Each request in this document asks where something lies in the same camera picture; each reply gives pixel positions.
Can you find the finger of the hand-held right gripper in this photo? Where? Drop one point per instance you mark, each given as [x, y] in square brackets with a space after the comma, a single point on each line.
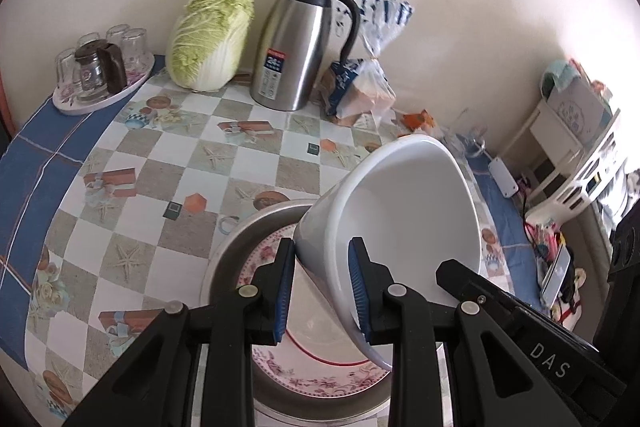
[465, 282]

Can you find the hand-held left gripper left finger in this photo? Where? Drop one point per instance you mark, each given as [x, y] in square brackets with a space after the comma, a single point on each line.
[283, 292]

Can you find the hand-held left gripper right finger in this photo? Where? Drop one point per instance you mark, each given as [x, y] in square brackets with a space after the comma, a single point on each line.
[359, 292]

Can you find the small red-rimmed bowl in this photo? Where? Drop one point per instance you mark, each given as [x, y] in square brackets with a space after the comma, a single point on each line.
[315, 332]

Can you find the steel basin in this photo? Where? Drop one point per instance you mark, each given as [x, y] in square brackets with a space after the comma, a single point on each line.
[235, 242]

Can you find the pink floral plate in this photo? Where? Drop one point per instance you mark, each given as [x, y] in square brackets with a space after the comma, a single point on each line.
[310, 379]

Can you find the large white bowl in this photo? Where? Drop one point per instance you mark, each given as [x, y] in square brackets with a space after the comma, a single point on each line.
[410, 207]

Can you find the smartphone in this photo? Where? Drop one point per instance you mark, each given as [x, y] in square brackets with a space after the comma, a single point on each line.
[555, 277]

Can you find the colourful trinket bundle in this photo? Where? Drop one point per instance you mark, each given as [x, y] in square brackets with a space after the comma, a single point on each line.
[545, 239]

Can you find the white power strip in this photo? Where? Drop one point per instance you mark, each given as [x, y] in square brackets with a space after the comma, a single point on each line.
[502, 177]

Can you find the white plastic rack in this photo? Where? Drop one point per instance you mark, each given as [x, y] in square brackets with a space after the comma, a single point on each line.
[560, 187]

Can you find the clear glass mug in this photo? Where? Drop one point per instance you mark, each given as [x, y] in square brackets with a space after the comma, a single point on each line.
[470, 139]

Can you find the printed checkered tablecloth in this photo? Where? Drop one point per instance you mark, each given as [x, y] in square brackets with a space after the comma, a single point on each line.
[165, 177]

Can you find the orange snack packet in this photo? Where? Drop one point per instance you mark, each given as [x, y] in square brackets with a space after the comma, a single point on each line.
[417, 121]

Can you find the bagged bread loaf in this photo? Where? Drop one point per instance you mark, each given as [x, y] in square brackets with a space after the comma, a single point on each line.
[365, 92]

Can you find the light cardboard box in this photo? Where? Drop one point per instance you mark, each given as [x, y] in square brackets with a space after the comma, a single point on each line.
[575, 112]

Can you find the steel thermos jug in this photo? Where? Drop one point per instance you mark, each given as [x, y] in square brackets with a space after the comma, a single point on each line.
[285, 57]

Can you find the white oval tray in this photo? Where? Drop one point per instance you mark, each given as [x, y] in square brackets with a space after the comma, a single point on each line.
[100, 104]

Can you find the napa cabbage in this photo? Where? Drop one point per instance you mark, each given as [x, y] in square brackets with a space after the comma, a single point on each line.
[210, 37]

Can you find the clear glass tumbler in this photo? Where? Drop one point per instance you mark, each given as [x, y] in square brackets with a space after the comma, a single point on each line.
[66, 69]
[117, 34]
[136, 52]
[89, 39]

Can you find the glass pot with dark lid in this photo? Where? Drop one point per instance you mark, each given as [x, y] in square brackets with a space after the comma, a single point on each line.
[95, 72]

